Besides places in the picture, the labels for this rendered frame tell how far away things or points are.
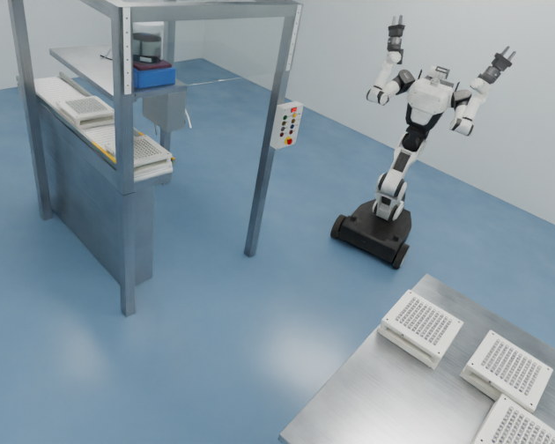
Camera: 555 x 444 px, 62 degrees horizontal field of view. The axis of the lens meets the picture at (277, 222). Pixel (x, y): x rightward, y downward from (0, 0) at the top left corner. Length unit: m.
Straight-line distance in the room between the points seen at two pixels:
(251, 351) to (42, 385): 1.08
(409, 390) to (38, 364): 1.85
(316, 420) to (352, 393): 0.17
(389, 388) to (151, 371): 1.37
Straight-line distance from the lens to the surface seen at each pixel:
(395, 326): 1.83
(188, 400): 2.55
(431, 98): 3.31
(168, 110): 2.32
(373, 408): 1.66
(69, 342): 2.81
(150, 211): 2.76
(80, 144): 2.78
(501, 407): 1.79
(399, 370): 1.80
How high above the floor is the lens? 2.15
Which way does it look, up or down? 35 degrees down
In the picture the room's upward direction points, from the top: 12 degrees clockwise
